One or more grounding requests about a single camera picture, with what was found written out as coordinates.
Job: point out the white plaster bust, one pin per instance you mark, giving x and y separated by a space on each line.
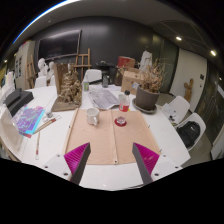
41 65

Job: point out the red box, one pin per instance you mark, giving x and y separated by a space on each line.
126 62

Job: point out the white plastic bag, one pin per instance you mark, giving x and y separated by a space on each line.
145 60

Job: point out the white mug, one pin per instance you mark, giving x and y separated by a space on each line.
92 115

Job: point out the wooden figure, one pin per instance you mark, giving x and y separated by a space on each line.
189 90

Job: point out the colourful picture book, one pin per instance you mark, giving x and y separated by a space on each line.
28 120

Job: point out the grey plant saucer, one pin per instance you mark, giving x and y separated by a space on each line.
143 110

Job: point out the clear spray bottle green label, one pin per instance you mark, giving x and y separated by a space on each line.
86 86

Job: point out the black wall screen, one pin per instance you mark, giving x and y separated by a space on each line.
58 45

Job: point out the clear bottle red label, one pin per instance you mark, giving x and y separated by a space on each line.
124 107

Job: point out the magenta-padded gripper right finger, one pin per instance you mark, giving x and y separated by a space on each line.
146 158

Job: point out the red-tipped paint brush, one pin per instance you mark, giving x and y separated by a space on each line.
38 145

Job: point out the printed newspaper sheet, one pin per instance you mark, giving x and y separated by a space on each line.
103 98

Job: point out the black coffee machine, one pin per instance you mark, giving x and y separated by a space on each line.
106 71

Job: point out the black backpack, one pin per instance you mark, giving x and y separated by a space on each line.
188 133

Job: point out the black flat box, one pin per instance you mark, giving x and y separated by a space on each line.
21 102
13 95

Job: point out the red round coaster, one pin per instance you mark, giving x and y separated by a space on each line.
116 123

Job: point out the white paper bag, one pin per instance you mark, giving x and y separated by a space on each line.
9 81

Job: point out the wooden paint brush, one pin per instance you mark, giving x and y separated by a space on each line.
46 124

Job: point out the ceiling spot lights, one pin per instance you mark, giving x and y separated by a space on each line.
179 38

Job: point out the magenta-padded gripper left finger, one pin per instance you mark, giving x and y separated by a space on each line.
76 158

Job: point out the cardboard box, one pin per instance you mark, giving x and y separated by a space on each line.
130 81

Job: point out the long ceiling light strip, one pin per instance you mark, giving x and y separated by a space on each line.
43 14

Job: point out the white chair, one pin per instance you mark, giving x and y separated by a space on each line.
41 81
93 75
199 119
181 105

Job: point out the beige cabinet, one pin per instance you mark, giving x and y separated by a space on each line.
23 63

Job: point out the grey pot with dried plant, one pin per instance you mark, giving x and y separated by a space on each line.
146 98

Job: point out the small paint jar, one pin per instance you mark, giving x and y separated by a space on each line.
49 114

